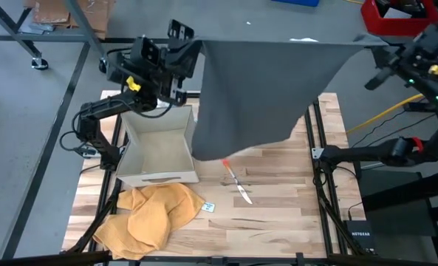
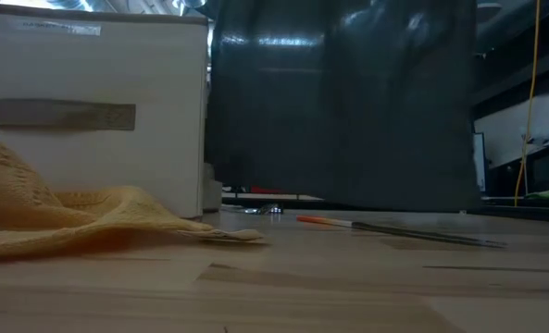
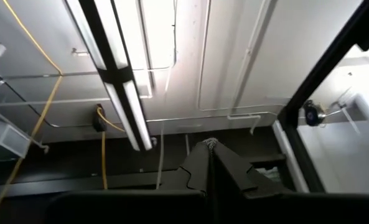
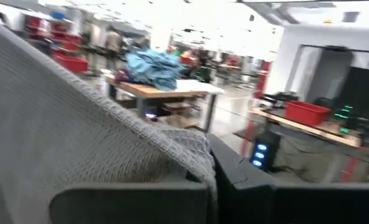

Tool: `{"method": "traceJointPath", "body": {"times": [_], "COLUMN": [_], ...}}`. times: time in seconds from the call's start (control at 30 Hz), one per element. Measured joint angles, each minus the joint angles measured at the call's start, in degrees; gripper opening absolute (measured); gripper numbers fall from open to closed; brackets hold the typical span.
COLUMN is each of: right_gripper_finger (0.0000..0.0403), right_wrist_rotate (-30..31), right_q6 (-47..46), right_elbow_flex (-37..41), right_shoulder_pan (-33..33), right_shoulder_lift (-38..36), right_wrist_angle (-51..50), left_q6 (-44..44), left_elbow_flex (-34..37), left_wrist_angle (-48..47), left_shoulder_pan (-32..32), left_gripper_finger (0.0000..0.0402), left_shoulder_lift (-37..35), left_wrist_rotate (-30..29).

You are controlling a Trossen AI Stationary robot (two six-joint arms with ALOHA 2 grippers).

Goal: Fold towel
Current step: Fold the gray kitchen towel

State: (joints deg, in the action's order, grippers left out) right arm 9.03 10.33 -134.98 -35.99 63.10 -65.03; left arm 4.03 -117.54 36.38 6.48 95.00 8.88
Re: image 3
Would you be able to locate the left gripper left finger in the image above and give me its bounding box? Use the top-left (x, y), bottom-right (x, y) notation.
top-left (157, 141), bottom-right (211, 197)

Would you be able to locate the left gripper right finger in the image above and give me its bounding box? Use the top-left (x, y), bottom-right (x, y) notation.
top-left (212, 141), bottom-right (290, 200)

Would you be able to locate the black round reel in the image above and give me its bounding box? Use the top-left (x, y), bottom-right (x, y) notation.
top-left (302, 99), bottom-right (321, 127)

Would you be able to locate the black junction box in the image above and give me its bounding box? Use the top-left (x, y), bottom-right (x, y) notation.
top-left (92, 103), bottom-right (108, 133)

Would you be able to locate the overhead light bar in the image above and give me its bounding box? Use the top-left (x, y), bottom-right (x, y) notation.
top-left (64, 0), bottom-right (154, 152)

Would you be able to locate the black rig beam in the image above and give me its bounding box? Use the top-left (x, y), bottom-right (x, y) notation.
top-left (276, 0), bottom-right (369, 194)

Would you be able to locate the short yellow cable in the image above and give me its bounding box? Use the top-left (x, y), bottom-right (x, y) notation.
top-left (96, 106), bottom-right (126, 190)

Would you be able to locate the long yellow cable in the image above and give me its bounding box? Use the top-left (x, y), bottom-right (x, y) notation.
top-left (0, 0), bottom-right (64, 224)

